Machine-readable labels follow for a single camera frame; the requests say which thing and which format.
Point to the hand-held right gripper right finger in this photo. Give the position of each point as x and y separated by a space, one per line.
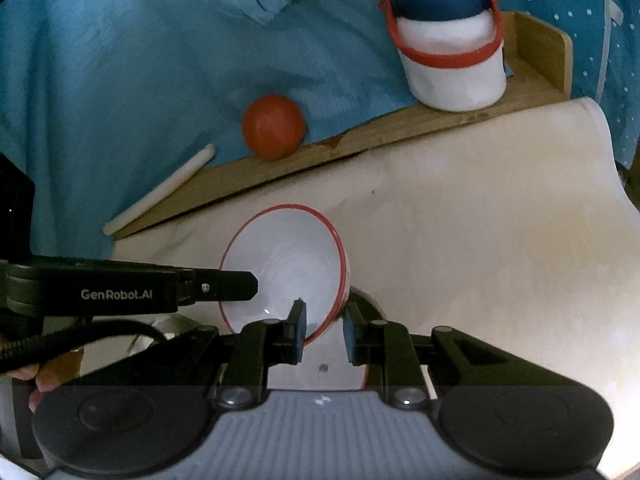
350 334

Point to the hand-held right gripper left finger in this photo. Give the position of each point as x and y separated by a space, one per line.
299 331

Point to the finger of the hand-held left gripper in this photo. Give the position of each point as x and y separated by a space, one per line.
225 286

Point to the plain white red-rimmed bowl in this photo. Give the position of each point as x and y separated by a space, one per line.
285 260

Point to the person's left hand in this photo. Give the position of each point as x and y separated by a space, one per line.
52 370

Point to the white rolling stick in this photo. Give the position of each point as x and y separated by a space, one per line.
160 190

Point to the wooden board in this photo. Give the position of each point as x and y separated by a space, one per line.
310 165

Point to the cream mat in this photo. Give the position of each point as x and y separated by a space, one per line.
475 235

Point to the red tomato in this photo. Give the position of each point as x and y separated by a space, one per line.
274 127

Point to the teal cloth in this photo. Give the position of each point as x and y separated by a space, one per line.
125 85

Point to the blue white-dotted cloth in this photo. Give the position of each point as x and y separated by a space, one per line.
565 0

